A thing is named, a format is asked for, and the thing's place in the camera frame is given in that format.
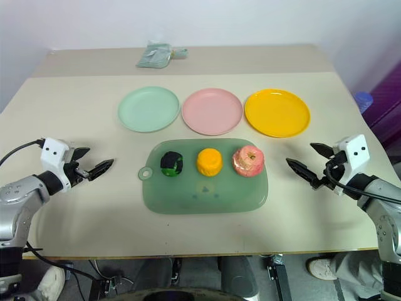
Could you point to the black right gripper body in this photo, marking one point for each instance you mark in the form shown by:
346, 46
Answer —
330, 175

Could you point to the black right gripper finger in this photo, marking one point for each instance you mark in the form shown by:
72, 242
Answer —
302, 171
322, 150

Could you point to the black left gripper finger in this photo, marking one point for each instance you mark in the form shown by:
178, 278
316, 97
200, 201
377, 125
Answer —
80, 153
101, 168

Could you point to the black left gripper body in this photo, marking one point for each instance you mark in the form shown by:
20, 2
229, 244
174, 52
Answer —
73, 174

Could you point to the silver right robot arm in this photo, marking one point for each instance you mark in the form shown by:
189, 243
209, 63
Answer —
383, 213

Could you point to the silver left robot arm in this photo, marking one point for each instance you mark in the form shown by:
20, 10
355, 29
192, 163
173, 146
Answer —
18, 200

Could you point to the yellow plate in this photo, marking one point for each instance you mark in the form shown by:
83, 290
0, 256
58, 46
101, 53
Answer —
277, 113

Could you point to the black and green toy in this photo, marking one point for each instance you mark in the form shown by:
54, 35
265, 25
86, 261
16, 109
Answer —
171, 163

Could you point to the mint green plate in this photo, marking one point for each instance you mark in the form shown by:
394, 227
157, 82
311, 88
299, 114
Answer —
148, 109

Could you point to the orange toy fruit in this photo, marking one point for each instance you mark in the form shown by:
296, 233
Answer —
209, 161

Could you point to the pink plate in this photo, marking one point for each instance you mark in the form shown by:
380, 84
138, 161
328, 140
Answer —
212, 111

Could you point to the red toy apple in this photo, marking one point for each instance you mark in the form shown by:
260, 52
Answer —
248, 160

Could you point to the blue bottle cap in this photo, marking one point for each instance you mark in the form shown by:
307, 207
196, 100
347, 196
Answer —
364, 101

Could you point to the purple shiny panel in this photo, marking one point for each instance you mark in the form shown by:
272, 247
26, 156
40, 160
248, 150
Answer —
387, 103

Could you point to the white shoe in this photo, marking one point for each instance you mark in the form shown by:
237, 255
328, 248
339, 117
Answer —
321, 268
52, 282

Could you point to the translucent green cutting board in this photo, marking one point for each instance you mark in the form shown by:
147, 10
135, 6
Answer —
203, 194

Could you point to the grey trouser leg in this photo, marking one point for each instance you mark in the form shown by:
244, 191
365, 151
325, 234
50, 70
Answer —
357, 276

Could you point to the black metal table leg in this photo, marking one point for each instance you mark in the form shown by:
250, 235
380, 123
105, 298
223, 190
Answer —
280, 277

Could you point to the dark trouser leg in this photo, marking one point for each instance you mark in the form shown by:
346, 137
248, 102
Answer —
238, 276

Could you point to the small green plastic bag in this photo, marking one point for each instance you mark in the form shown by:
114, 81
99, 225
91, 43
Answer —
180, 52

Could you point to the dark rounded shape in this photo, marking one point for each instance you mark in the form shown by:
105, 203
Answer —
170, 295

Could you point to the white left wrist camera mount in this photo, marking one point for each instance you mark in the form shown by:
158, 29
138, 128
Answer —
54, 153

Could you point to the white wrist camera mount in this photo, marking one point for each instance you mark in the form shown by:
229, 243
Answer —
355, 155
54, 153

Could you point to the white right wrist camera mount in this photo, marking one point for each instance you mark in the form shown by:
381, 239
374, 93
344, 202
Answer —
355, 155

